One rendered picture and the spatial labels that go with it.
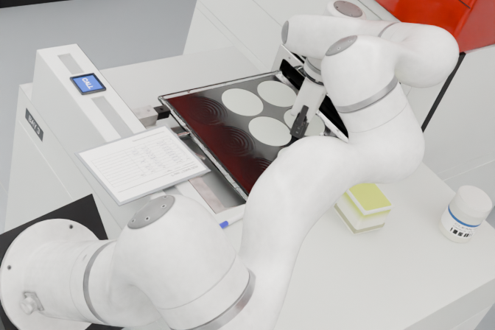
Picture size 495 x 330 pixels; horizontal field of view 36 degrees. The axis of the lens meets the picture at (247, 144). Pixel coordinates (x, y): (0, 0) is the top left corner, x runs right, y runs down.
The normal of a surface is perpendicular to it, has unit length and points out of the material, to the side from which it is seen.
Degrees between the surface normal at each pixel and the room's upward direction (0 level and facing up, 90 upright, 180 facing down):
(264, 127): 0
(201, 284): 59
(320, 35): 69
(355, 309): 0
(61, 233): 45
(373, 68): 49
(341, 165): 40
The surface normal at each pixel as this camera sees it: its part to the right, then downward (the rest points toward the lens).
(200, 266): 0.45, 0.07
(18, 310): 0.68, -0.11
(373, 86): 0.22, 0.25
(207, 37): -0.77, 0.22
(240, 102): 0.26, -0.74
